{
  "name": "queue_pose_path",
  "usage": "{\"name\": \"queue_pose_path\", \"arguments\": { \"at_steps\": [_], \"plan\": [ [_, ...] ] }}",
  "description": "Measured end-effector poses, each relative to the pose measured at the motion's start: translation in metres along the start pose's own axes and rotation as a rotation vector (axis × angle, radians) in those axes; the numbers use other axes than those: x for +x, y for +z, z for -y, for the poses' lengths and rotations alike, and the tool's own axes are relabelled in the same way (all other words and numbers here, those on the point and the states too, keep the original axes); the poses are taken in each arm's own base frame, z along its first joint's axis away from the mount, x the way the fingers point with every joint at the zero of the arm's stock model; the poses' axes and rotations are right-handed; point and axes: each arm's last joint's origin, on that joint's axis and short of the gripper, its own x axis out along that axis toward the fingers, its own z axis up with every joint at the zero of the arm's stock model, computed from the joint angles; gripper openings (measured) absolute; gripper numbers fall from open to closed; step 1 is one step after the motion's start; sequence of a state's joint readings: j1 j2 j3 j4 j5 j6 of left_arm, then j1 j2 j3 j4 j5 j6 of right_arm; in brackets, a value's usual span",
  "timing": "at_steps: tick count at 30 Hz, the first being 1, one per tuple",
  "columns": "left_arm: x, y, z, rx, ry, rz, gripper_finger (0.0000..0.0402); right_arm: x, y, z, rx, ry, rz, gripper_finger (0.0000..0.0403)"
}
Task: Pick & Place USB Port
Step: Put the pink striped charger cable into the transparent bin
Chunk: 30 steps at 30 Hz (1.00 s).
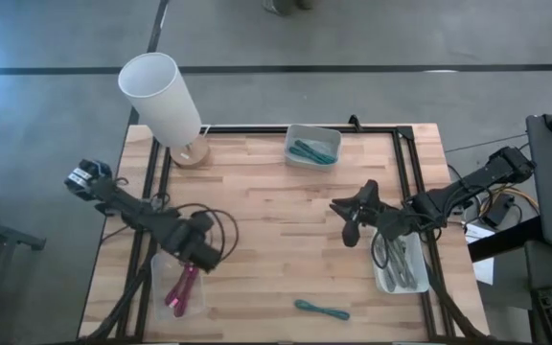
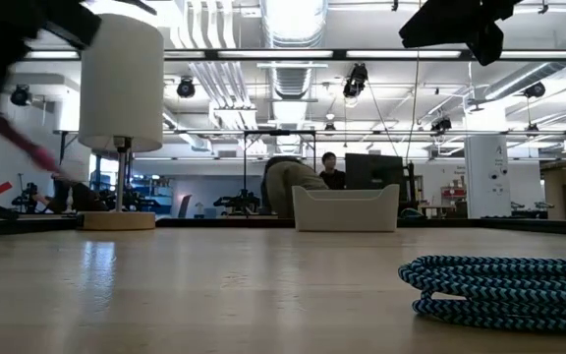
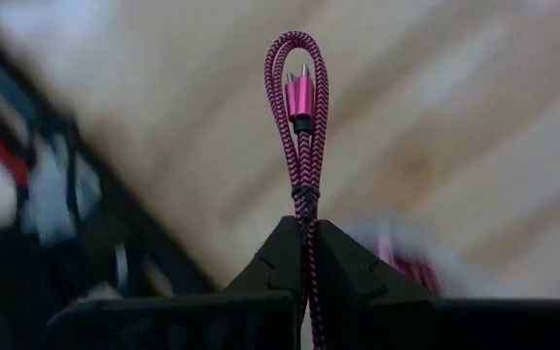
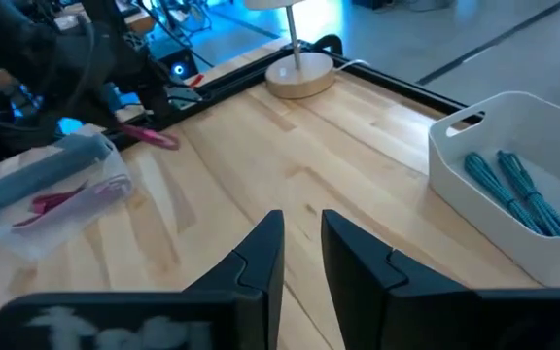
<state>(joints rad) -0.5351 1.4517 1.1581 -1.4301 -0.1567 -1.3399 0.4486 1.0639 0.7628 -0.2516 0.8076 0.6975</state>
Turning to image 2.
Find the teal braided USB cable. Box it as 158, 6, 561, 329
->
397, 254, 566, 333

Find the black computer monitor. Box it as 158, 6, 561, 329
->
344, 152, 405, 192

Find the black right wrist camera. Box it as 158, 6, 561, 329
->
465, 20, 506, 67

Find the black background robot equipment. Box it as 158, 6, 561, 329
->
212, 189, 262, 216

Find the white cylindrical lamp shade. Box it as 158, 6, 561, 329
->
77, 13, 166, 153

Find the metal lamp pole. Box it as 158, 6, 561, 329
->
113, 136, 132, 213

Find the magenta braided USB cable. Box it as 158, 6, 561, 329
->
0, 113, 76, 183

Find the black aluminium table frame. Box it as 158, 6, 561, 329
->
0, 214, 566, 238

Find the silver ventilation duct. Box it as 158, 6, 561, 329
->
260, 0, 329, 99

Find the white column with cameras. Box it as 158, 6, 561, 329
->
463, 135, 512, 219

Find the person seated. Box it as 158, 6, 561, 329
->
317, 150, 347, 191

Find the black ceiling-hung spotlight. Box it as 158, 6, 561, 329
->
9, 84, 32, 107
429, 115, 454, 134
523, 81, 547, 99
176, 76, 198, 99

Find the person bending over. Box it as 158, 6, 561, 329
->
261, 155, 329, 219

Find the white bin with handle cutouts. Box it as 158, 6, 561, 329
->
291, 184, 401, 233

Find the black overhead rig camera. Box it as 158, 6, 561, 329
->
341, 62, 369, 99

